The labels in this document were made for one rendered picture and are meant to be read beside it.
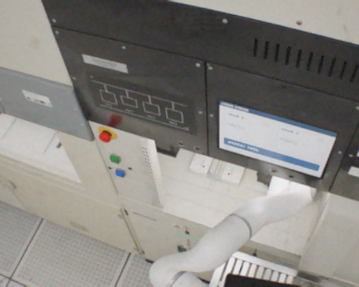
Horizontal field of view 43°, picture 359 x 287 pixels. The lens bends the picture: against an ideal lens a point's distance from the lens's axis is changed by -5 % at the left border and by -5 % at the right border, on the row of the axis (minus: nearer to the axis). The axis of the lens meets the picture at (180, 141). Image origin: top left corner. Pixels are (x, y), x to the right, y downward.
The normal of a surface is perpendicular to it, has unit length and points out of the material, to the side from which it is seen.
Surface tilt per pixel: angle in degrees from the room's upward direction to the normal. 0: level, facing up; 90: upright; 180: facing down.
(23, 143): 0
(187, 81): 90
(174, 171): 0
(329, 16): 93
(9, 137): 0
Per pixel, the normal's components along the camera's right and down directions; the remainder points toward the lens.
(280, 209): 0.04, 0.19
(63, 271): -0.07, -0.53
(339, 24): -0.36, 0.82
